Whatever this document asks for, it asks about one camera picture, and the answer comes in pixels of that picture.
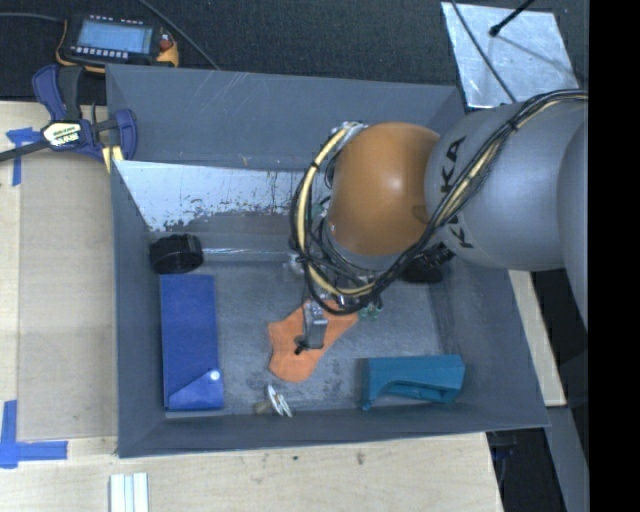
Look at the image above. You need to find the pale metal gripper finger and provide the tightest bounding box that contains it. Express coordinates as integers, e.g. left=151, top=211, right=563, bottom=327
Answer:
left=295, top=299, right=314, bottom=356
left=310, top=304, right=330, bottom=350

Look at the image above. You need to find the orange cloth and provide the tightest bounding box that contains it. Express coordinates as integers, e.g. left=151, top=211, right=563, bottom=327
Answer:
left=266, top=298, right=361, bottom=385

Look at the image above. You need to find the teal plastic wedge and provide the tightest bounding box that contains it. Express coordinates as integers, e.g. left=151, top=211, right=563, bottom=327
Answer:
left=359, top=354, right=467, bottom=412

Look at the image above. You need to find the black round roll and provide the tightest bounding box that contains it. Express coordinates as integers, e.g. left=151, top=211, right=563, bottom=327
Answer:
left=148, top=232, right=205, bottom=275

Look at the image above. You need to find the grey metal bin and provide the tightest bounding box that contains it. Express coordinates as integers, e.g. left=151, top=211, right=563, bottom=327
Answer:
left=104, top=63, right=552, bottom=459

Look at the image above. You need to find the pale wood flat board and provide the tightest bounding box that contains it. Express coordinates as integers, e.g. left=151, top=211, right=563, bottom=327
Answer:
left=16, top=154, right=119, bottom=442

